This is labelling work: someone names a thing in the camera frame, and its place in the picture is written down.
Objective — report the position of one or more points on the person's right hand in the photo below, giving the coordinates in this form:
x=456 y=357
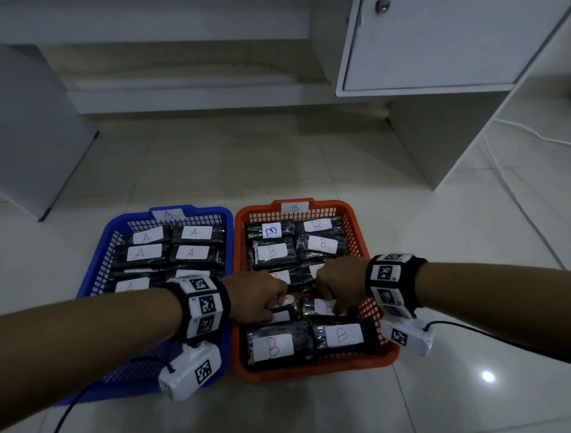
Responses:
x=345 y=279

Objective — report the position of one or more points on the person's left hand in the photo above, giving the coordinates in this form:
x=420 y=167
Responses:
x=254 y=296

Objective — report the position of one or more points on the blue plastic basket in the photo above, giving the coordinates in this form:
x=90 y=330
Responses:
x=134 y=374

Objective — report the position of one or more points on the orange plastic basket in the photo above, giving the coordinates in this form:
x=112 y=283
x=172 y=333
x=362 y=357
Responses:
x=357 y=232

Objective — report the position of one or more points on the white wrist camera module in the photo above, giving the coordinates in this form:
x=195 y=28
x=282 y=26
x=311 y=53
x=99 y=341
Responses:
x=406 y=337
x=187 y=374

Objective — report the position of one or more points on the white desk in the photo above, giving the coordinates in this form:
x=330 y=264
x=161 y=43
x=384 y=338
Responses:
x=35 y=156

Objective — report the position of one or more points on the person's right forearm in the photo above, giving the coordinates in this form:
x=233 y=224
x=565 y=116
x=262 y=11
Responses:
x=490 y=299

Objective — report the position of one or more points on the white cabinet door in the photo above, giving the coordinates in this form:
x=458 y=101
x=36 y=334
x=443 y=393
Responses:
x=424 y=49

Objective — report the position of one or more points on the person's left forearm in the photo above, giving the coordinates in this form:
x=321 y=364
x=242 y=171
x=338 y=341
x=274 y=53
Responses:
x=89 y=339

